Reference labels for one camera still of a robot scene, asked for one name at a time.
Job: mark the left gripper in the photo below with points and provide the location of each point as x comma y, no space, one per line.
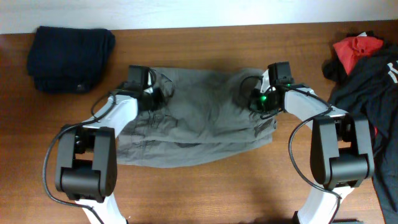
160,100

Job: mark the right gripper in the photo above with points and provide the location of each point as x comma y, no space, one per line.
254,101

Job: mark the grey shorts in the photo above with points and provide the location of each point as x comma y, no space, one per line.
205,118

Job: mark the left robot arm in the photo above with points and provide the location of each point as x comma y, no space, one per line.
87,170

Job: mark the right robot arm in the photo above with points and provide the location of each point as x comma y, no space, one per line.
340,154

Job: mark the red garment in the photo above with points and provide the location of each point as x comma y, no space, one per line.
351,49

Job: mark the black printed t-shirt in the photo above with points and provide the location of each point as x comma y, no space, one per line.
371,89

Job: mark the folded navy blue garment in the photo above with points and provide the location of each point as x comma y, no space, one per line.
67,60

